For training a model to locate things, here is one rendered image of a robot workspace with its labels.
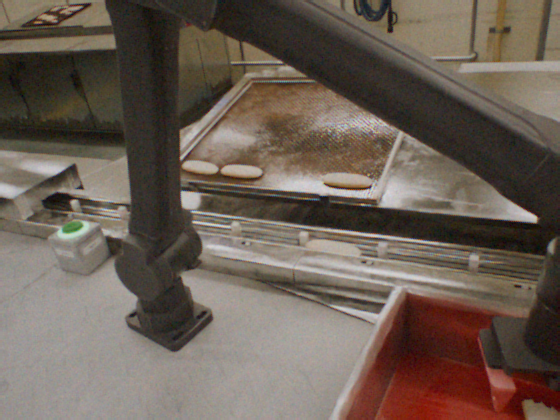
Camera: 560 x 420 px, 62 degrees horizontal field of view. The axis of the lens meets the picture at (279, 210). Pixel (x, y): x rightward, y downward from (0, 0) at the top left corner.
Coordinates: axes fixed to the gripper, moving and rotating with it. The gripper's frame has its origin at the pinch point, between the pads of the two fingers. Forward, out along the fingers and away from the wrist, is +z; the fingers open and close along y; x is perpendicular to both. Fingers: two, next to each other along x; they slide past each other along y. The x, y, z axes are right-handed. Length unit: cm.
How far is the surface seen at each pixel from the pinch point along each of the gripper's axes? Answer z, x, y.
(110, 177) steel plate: 11, 71, -85
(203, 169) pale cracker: 1, 55, -52
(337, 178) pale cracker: -1, 47, -22
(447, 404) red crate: 5.0, 3.0, -7.7
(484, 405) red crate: 4.8, 3.1, -3.6
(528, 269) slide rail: 2.1, 25.4, 6.9
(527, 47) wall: 53, 378, 114
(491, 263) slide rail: 2.4, 26.9, 2.0
